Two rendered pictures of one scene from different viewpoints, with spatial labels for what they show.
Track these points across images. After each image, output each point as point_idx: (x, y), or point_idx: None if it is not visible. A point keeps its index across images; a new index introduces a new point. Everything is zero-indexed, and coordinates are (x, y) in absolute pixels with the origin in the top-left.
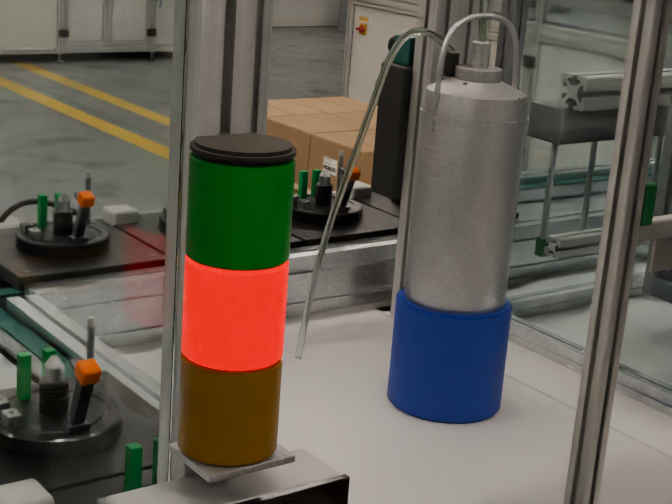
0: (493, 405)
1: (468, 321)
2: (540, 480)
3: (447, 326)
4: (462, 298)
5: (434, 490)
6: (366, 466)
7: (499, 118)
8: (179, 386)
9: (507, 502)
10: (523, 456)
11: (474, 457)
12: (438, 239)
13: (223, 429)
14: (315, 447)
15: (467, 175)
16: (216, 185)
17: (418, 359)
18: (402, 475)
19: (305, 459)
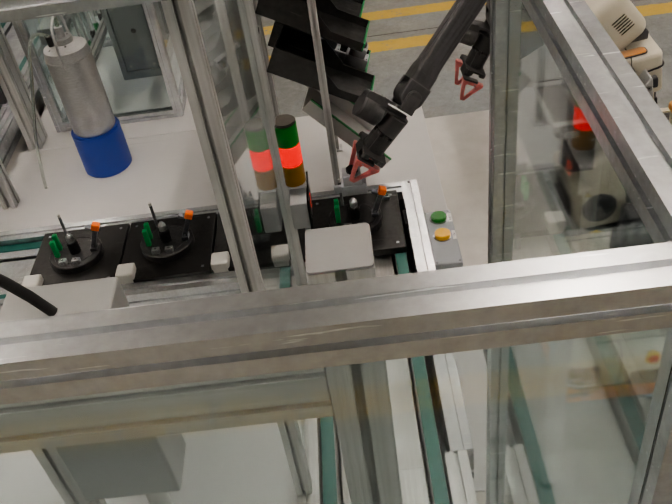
0: (130, 153)
1: (114, 131)
2: (177, 164)
3: (109, 137)
4: (107, 124)
5: (160, 190)
6: (131, 200)
7: (87, 52)
8: (282, 176)
9: (182, 177)
10: (161, 161)
11: (151, 173)
12: (89, 109)
13: (302, 176)
14: (107, 207)
15: (88, 80)
16: (290, 131)
17: (104, 155)
18: (144, 193)
19: None
